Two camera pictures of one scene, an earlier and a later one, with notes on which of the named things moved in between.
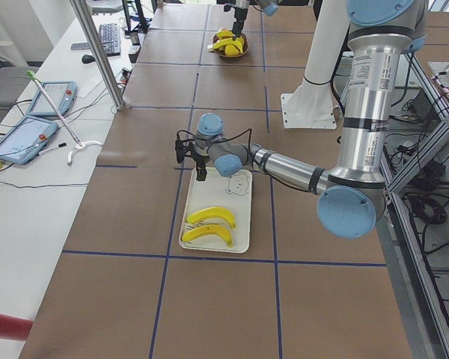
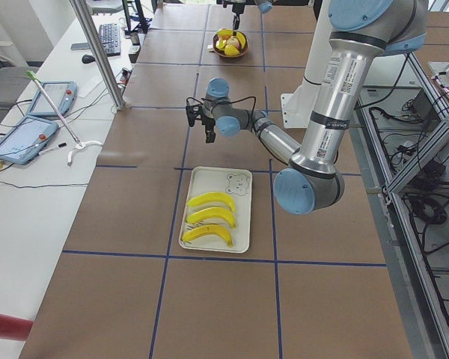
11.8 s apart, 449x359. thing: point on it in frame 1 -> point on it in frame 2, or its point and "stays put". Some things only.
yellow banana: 231,47 -> 212,197
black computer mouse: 87,59 stays put
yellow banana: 210,212 stays put
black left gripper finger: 201,171 -> 210,134
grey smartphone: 80,46 stays put
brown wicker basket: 222,52 stays put
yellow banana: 208,229 stays put
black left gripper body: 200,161 -> 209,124
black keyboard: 110,37 stays put
